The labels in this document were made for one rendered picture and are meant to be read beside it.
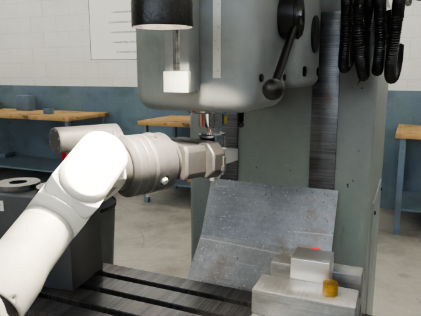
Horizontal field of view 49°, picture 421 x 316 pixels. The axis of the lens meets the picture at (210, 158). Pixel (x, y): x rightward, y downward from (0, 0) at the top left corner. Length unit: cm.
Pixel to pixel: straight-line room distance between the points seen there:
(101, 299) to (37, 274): 43
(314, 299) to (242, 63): 35
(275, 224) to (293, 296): 43
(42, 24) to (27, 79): 79
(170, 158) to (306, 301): 28
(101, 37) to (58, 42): 69
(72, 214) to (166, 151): 18
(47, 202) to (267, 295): 35
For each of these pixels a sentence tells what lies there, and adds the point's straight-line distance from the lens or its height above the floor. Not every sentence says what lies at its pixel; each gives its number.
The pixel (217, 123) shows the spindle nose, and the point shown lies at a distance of 74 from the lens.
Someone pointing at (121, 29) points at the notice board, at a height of 189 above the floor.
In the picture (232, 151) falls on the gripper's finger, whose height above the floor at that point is 124.
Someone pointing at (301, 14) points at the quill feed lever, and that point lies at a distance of 76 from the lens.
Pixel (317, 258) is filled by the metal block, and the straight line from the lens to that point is 76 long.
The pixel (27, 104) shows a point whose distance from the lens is 649.
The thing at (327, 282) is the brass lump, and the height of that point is 107.
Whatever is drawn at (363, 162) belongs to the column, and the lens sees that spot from 109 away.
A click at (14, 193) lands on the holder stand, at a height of 113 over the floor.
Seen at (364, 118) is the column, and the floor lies 127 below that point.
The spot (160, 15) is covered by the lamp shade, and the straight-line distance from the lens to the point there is 53.
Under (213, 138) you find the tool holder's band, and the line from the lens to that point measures 75.
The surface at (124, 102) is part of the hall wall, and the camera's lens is 591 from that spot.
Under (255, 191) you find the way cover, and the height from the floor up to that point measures 108.
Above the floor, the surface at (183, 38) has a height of 141.
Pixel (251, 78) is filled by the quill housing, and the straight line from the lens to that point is 65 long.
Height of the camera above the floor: 137
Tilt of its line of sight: 10 degrees down
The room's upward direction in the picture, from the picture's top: straight up
